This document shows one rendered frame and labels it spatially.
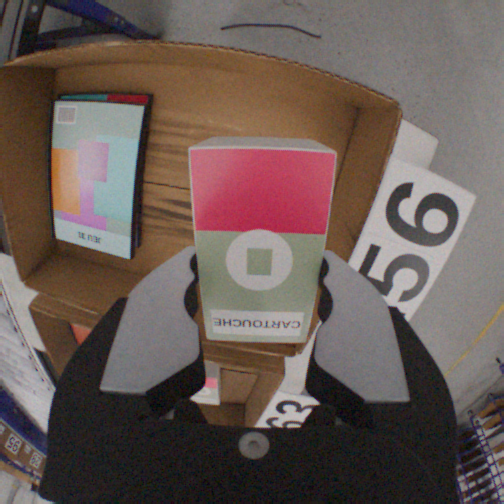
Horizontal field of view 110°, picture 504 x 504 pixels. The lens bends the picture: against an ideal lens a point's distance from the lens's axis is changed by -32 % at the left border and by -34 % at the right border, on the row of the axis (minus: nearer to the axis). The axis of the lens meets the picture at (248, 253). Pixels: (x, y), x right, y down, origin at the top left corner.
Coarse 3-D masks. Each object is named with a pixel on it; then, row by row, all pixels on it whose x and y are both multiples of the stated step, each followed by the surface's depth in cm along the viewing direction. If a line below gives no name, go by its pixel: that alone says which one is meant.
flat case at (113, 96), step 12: (60, 96) 22; (72, 96) 22; (84, 96) 22; (96, 96) 22; (108, 96) 22; (120, 96) 23; (132, 96) 23; (144, 96) 23; (144, 144) 26; (144, 156) 27; (144, 168) 28
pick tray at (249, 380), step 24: (48, 312) 29; (72, 312) 30; (48, 336) 34; (72, 336) 42; (216, 360) 30; (240, 360) 31; (264, 360) 32; (240, 384) 47; (264, 384) 40; (216, 408) 50; (240, 408) 51; (264, 408) 36
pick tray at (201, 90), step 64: (64, 64) 19; (128, 64) 22; (192, 64) 21; (256, 64) 17; (0, 128) 17; (192, 128) 25; (256, 128) 25; (320, 128) 25; (384, 128) 18; (0, 192) 20; (64, 256) 34
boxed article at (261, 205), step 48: (240, 144) 9; (288, 144) 10; (192, 192) 10; (240, 192) 10; (288, 192) 10; (240, 240) 11; (288, 240) 11; (240, 288) 12; (288, 288) 12; (240, 336) 14; (288, 336) 13
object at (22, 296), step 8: (0, 256) 36; (8, 256) 36; (8, 264) 37; (8, 272) 38; (16, 272) 38; (8, 280) 39; (16, 280) 39; (8, 288) 41; (16, 288) 40; (24, 288) 40; (16, 296) 41; (24, 296) 41; (32, 296) 41; (16, 304) 43; (24, 304) 42; (24, 312) 44; (24, 320) 45; (24, 328) 47; (32, 328) 46; (32, 336) 48; (32, 344) 50; (40, 344) 49
